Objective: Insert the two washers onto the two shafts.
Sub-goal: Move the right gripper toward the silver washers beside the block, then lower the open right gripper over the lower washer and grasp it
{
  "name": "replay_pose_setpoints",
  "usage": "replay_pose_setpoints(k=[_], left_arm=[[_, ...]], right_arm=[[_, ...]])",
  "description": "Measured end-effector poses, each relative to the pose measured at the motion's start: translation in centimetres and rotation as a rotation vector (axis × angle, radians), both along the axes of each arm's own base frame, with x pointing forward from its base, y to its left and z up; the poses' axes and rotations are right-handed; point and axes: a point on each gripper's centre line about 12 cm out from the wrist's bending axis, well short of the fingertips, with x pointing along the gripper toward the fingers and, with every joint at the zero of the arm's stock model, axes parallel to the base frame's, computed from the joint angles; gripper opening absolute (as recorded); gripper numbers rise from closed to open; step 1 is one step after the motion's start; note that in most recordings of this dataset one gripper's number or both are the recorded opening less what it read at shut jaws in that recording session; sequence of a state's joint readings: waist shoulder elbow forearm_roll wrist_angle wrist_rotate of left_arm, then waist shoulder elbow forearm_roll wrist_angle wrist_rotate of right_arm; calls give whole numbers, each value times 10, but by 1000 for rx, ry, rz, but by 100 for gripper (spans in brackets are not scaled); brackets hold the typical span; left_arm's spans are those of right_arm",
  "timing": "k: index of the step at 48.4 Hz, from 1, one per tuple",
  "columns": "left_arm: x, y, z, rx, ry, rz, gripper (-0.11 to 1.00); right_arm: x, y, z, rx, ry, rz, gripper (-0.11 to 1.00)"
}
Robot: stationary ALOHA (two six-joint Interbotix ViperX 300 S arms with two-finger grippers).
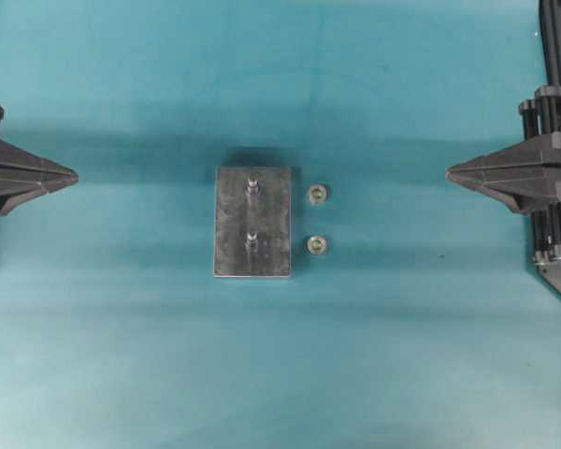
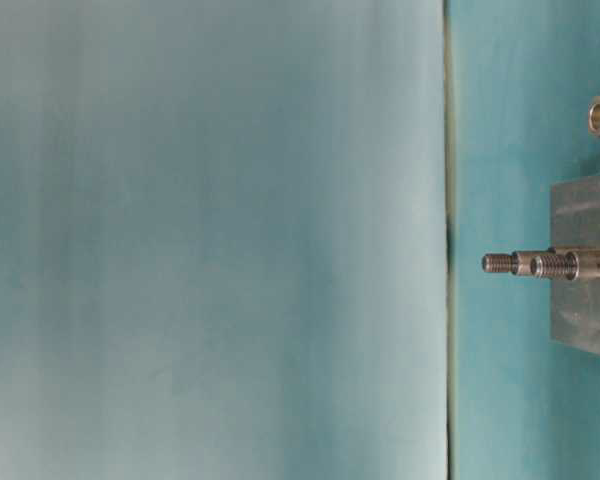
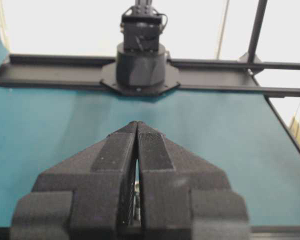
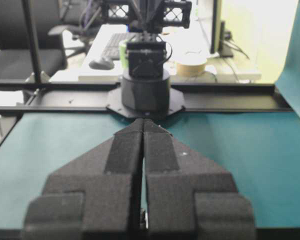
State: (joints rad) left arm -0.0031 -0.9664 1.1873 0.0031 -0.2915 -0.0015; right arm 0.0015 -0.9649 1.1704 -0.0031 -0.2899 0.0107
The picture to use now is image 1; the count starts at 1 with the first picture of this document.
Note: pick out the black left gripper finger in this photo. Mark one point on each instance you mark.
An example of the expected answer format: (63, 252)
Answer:
(25, 176)

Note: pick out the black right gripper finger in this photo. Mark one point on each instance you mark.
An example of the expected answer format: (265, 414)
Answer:
(525, 177)

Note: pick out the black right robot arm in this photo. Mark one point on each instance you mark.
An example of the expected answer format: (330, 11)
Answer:
(526, 176)

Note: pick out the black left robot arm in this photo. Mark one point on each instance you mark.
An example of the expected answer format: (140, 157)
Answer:
(25, 176)

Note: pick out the grey metal base plate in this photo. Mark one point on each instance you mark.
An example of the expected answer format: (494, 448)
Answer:
(252, 226)

